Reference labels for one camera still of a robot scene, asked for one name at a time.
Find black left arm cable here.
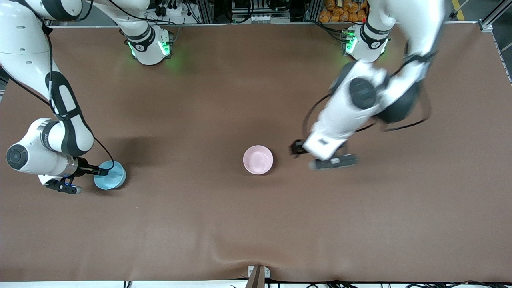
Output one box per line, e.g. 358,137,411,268
302,90,433,138

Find orange snack bags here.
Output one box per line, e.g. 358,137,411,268
319,0,368,23

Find blue bowl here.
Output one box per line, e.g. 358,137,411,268
94,160,126,190

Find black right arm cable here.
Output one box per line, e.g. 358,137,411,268
42,22,115,172

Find aluminium frame post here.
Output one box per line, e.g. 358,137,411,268
196,0,215,24
304,0,323,22

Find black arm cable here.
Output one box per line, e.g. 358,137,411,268
302,90,433,138
42,22,115,172

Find brown table cloth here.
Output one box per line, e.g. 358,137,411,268
0,22,512,283

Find brown wooden strut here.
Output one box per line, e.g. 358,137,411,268
245,266,265,288

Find aluminium corner frame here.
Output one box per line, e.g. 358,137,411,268
479,0,512,84

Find white power strip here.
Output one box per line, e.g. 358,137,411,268
239,14,280,24

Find pink bowl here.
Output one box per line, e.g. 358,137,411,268
243,145,274,175

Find grey metal bracket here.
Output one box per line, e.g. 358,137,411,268
248,265,270,279

